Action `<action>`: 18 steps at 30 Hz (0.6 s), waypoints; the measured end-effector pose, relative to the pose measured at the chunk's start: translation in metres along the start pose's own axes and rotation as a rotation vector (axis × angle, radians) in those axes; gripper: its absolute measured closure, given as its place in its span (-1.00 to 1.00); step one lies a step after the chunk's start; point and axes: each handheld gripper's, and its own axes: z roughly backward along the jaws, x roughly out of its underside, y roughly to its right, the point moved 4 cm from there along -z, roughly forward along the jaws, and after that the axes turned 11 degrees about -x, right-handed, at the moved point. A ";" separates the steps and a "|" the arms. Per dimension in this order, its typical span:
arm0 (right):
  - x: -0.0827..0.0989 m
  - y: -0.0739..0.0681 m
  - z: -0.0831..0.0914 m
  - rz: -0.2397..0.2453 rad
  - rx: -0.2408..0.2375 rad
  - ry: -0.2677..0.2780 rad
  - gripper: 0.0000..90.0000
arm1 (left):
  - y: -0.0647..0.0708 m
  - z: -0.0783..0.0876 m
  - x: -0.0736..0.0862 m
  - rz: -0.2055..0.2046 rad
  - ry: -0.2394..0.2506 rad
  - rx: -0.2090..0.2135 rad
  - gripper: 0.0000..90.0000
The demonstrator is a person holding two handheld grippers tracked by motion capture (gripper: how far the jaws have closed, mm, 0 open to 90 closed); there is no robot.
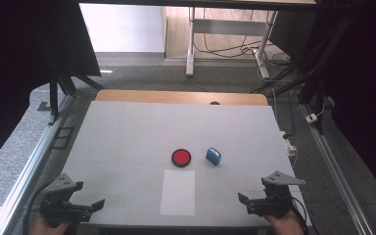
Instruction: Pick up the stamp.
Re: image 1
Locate white paper sheet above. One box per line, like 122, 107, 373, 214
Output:
160, 169, 197, 216

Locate white power strip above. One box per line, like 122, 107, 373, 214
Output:
279, 130, 298, 157

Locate person's left hand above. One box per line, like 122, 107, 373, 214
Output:
28, 211, 71, 235

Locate black curtain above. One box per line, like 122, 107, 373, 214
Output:
268, 0, 376, 205
0, 0, 102, 175

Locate blue stamp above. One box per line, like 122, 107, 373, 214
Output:
205, 147, 223, 167

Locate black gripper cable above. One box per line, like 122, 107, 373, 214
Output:
22, 179, 57, 235
290, 195, 310, 235

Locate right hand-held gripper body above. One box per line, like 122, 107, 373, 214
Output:
246, 170, 307, 219

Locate aluminium rail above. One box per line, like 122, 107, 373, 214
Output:
299, 103, 375, 235
0, 94, 76, 235

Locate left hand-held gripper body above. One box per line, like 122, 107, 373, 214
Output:
39, 172, 93, 227

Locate black floor cables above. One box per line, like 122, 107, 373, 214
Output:
194, 8, 295, 96

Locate person's right hand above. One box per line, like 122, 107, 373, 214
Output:
262, 199, 305, 235

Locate black metal stand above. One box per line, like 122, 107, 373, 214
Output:
251, 19, 334, 135
37, 38, 106, 127

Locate round red ink pad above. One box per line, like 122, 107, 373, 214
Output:
170, 148, 193, 168

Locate white desk frame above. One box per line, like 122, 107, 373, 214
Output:
185, 6, 279, 80

